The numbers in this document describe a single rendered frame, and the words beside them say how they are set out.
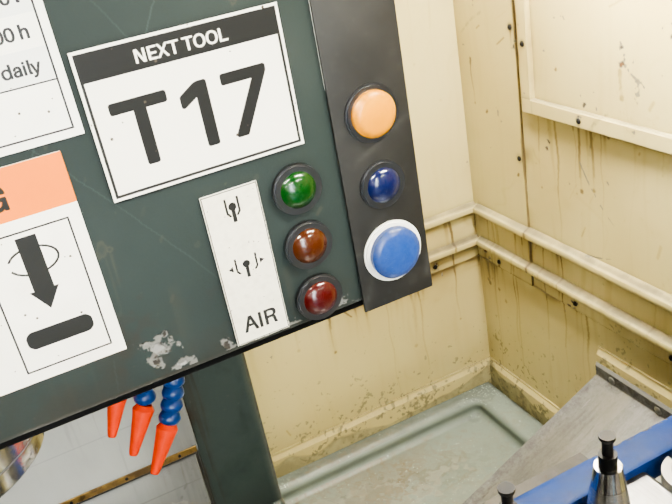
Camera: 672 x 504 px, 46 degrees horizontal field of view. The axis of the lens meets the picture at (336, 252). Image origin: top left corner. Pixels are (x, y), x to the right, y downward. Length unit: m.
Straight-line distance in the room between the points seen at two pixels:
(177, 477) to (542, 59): 0.92
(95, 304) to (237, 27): 0.15
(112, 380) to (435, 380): 1.56
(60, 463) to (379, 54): 0.90
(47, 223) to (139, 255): 0.05
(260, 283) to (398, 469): 1.47
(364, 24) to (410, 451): 1.57
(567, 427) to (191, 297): 1.25
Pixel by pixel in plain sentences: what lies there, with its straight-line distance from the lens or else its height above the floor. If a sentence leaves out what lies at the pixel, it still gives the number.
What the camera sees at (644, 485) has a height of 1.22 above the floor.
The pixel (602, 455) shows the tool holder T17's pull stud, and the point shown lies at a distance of 0.78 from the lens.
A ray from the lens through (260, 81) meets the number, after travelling 0.39.
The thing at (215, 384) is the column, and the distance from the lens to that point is 1.25.
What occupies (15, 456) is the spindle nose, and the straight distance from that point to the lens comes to 0.61.
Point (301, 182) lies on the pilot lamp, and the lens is 0.41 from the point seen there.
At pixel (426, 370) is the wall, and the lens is 1.92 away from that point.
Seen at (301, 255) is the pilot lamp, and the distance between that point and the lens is 0.42.
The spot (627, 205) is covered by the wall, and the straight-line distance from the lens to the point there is 1.42.
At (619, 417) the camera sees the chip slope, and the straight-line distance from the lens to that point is 1.58.
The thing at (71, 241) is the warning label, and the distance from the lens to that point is 0.39.
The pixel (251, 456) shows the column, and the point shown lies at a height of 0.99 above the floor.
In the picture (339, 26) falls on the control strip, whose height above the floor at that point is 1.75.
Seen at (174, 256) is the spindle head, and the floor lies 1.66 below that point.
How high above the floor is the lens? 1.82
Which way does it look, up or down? 26 degrees down
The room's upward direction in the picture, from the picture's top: 11 degrees counter-clockwise
